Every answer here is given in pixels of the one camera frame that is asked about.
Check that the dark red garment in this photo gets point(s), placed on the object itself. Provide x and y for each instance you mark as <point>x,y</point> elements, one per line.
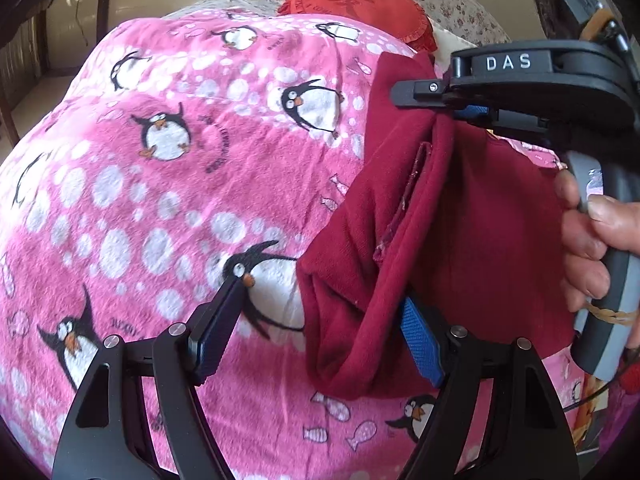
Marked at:
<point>475,235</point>

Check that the pink penguin print blanket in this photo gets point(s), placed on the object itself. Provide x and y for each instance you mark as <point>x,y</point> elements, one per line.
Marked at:
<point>150,210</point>

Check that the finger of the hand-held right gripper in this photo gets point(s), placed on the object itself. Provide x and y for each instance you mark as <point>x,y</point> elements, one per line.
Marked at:
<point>425,92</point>
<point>520,124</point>

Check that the person's right hand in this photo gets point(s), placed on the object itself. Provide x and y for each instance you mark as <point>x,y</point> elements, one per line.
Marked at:
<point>580,250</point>

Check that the orange red cream blanket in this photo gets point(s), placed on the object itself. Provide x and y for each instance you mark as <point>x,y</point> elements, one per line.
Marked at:
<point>595,410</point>

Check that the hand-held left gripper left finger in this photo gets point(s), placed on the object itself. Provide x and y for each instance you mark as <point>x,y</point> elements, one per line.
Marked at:
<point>215,332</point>

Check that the red ruffled printed cushion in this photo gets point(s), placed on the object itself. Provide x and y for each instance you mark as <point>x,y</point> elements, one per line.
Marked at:
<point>360,5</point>

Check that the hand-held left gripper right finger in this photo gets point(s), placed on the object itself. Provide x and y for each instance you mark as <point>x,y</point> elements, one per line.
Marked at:
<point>420,342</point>

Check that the white pillow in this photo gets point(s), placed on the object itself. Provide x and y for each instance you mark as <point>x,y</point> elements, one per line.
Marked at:
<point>452,37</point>

